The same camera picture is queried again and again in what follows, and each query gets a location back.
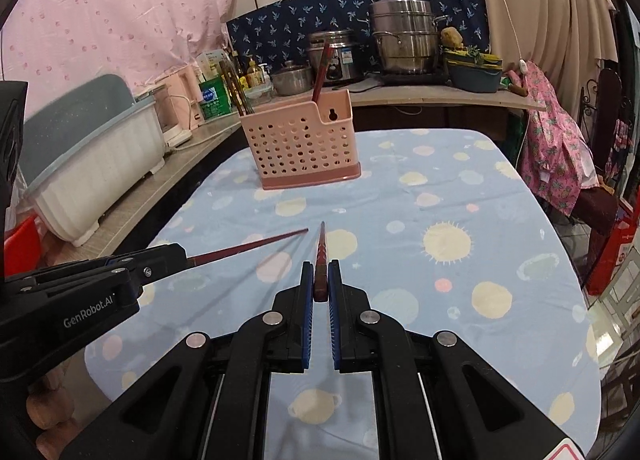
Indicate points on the blue plastic basin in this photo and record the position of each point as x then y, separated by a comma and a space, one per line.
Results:
475, 74

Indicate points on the green label bottle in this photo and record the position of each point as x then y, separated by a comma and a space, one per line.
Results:
215, 97

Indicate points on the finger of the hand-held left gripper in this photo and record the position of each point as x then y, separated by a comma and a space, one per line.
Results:
134, 290
160, 260

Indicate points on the pink floral cloth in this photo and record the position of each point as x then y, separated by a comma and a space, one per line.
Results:
555, 139

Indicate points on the red box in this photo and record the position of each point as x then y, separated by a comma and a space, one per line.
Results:
612, 255

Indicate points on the navy printed cloth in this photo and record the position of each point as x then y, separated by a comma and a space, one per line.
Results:
300, 9

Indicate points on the yellow bottle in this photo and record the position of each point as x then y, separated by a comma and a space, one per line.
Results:
256, 74

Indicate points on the dark metal chair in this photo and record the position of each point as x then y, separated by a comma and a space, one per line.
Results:
607, 89

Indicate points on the pink kitchen appliance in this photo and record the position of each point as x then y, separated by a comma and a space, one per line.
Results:
175, 104

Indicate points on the yellow sponge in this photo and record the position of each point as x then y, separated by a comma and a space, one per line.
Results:
451, 37

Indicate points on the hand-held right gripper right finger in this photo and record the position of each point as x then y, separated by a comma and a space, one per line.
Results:
336, 320

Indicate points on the red plastic stool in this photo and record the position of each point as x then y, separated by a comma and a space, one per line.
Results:
22, 242

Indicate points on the stainless steel steamer pot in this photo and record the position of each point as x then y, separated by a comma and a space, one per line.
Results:
405, 37

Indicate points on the light blue printed tablecloth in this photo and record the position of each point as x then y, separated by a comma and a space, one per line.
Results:
450, 240

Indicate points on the pink dotted hanging cloth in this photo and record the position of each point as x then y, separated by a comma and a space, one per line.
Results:
115, 9

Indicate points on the bright red chopstick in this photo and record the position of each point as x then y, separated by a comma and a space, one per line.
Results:
319, 79

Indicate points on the pink perforated plastic chopstick basket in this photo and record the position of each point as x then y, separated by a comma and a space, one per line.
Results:
300, 144

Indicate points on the person's left hand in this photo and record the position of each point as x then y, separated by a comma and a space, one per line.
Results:
47, 407

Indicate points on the white plastic dish rack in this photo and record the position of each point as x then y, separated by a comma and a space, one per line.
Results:
95, 159

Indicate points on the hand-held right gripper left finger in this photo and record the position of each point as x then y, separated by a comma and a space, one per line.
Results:
306, 320

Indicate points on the small steel pot with lid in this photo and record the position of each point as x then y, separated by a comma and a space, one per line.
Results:
292, 79

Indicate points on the steel rice cooker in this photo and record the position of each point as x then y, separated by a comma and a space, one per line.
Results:
345, 57

